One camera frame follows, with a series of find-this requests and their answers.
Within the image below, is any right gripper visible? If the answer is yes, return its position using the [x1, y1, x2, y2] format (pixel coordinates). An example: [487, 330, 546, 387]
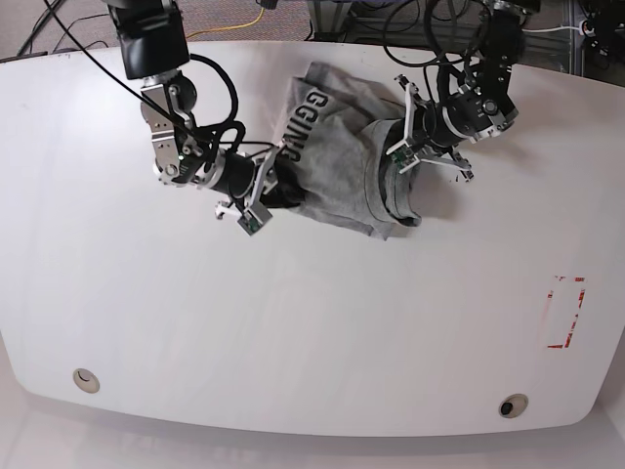
[213, 145, 305, 220]

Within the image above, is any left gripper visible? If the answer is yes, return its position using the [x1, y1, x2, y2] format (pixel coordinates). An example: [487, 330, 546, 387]
[386, 74, 474, 182]

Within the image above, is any grey Hugging Face t-shirt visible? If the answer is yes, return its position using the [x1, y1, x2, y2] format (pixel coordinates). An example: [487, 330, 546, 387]
[277, 62, 421, 239]

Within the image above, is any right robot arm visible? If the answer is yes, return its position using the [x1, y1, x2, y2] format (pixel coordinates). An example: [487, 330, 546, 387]
[107, 1, 304, 231]

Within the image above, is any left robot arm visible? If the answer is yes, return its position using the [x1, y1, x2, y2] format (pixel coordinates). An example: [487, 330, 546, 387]
[383, 1, 540, 181]

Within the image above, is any red tape rectangle marking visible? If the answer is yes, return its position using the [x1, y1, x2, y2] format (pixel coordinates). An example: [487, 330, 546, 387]
[542, 276, 587, 350]

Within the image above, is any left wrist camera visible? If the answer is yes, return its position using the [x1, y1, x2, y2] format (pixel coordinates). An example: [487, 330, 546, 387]
[389, 147, 420, 174]

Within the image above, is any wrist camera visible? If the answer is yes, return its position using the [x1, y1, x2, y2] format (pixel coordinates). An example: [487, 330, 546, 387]
[237, 203, 272, 236]
[389, 147, 420, 174]

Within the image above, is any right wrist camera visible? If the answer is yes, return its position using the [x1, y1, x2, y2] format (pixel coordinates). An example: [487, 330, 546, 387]
[237, 203, 272, 236]

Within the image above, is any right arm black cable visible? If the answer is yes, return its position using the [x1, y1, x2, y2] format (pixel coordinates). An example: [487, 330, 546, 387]
[187, 53, 245, 162]

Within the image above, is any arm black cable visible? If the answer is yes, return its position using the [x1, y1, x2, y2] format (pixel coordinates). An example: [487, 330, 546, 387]
[187, 53, 245, 162]
[383, 0, 489, 104]

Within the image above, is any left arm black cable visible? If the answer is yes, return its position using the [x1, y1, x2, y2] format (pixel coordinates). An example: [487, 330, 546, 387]
[383, 0, 489, 104]

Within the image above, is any aluminium frame rail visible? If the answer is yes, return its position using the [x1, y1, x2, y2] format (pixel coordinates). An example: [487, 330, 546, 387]
[307, 1, 585, 76]

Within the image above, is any white cable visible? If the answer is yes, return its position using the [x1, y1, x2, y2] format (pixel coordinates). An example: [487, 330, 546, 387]
[524, 23, 582, 38]

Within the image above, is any yellow cable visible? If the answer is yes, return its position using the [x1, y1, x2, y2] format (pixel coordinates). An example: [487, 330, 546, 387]
[187, 0, 268, 40]

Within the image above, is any left table cable grommet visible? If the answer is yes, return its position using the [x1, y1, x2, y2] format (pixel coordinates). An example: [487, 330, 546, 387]
[72, 368, 101, 394]

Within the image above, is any table cable grommet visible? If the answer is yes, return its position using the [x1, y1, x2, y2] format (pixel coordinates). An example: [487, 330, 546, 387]
[72, 368, 101, 394]
[498, 394, 529, 419]

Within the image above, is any right table cable grommet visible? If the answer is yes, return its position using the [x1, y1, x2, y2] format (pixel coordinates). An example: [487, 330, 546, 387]
[498, 394, 529, 419]

